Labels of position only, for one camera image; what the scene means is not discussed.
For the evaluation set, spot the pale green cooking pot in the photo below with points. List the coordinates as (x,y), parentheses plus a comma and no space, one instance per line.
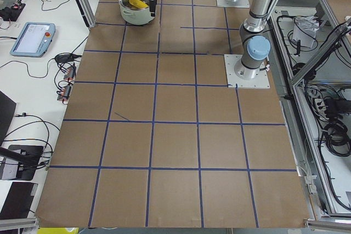
(136,17)

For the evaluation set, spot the upper teach pendant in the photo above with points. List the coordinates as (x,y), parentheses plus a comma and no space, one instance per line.
(34,39)

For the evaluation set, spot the yellow corn cob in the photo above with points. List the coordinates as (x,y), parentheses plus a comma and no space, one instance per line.
(138,4)

